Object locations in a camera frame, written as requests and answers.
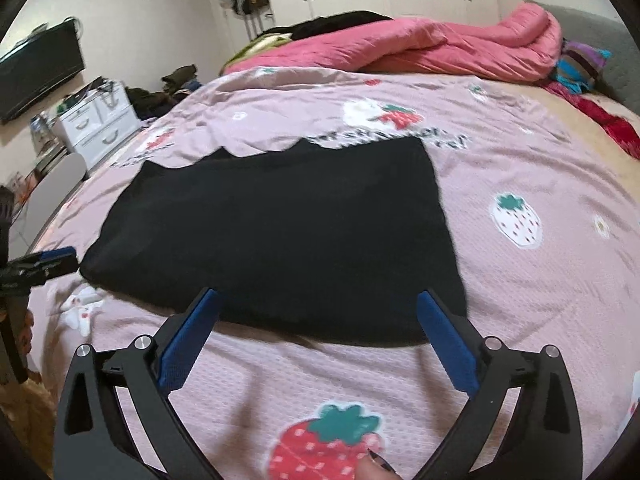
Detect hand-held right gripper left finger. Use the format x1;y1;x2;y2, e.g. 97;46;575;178
54;287;223;480

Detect person's left hand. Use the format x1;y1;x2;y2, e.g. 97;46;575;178
20;307;37;361

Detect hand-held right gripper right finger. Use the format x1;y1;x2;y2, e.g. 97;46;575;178
415;289;583;480

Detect person's left forearm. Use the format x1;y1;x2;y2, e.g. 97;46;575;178
0;375;56;476

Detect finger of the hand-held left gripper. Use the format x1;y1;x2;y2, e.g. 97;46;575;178
0;246;81;292

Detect white drawer cabinet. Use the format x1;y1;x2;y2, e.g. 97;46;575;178
52;80;142;171

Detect pink quilt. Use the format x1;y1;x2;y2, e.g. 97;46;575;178
222;1;565;85

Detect grey chair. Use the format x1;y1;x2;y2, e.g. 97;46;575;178
27;152;87;221

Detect black sweater with orange patches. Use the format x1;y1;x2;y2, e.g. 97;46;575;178
80;137;468;347

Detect black cloth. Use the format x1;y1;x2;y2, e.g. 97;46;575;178
290;10;396;41

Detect tan bed sheet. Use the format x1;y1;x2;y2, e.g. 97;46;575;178
500;85;640;171

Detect person's right hand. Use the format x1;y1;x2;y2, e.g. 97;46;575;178
354;447;401;480

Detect pink strawberry print bed sheet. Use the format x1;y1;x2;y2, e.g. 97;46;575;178
25;65;640;480

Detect black television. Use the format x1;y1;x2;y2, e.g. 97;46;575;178
0;22;85;123

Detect colourful striped cloth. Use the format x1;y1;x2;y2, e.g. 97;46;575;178
552;40;613;96

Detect grey padded headboard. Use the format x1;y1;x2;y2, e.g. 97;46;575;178
540;2;640;106

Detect green blanket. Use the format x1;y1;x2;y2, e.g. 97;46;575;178
227;32;293;68

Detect pile of dark clothes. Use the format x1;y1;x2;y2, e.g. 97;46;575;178
125;64;201;121

